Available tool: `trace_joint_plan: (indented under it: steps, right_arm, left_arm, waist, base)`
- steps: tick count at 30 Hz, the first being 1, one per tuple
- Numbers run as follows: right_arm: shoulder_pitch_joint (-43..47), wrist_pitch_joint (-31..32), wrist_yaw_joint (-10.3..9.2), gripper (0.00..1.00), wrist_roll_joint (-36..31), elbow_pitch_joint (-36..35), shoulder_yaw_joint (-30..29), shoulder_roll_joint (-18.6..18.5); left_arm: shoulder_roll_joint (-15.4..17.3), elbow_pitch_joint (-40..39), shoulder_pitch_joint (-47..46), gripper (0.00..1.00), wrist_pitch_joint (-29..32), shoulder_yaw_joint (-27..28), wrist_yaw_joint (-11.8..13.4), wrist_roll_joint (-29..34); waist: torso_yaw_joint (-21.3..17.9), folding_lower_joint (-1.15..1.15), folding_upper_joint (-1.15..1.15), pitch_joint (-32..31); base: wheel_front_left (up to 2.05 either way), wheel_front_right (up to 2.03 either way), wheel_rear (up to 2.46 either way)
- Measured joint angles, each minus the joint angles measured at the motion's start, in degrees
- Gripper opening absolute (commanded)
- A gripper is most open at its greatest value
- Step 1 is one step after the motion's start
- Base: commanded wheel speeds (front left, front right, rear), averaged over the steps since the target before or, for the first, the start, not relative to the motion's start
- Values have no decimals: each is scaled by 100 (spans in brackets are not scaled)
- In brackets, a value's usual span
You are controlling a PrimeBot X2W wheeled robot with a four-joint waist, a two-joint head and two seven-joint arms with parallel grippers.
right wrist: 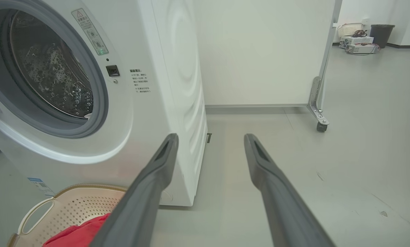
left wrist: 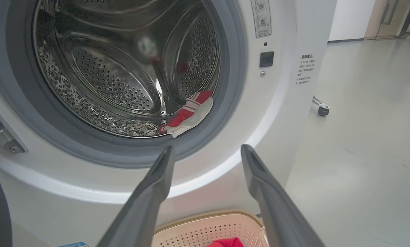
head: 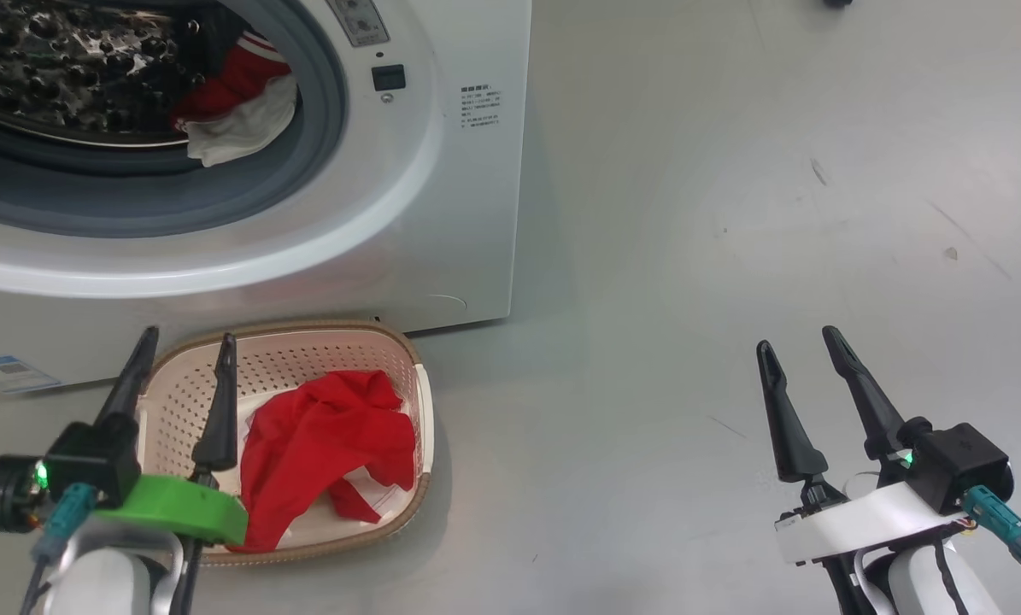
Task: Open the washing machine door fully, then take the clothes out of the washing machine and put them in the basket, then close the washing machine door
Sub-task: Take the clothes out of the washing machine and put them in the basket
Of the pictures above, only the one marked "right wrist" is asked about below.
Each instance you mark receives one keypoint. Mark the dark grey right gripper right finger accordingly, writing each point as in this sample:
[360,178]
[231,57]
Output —
[280,206]

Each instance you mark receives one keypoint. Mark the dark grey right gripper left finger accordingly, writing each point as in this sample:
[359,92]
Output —
[146,199]

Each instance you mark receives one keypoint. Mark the red and white garment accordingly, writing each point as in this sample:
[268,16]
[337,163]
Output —
[81,233]

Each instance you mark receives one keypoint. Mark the cream perforated laundry basket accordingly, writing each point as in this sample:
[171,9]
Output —
[67,209]

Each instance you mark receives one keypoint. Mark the white front-load washing machine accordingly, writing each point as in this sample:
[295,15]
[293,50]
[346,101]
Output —
[150,103]

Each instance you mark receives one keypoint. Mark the stainless steel washing machine drum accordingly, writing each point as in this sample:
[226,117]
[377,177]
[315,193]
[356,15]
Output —
[50,68]

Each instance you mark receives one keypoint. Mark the white warning label sticker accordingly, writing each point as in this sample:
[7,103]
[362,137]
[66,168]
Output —
[90,31]

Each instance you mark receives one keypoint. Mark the white wicker storage basket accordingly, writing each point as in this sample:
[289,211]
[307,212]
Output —
[349,30]

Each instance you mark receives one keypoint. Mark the blue energy label sticker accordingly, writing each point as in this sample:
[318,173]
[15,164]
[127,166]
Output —
[40,186]

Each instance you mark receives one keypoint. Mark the metal partition leg with caster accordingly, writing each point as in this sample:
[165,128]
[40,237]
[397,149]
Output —
[316,103]

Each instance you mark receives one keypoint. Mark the white rolling partition panel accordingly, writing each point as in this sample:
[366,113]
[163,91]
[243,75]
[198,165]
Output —
[259,51]

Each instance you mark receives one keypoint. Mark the grey electronics box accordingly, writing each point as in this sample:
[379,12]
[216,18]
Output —
[361,49]

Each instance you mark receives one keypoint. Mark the white electronics box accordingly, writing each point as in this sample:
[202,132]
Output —
[357,40]

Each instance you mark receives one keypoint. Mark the dark grey trash bin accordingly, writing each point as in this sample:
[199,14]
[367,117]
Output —
[382,36]

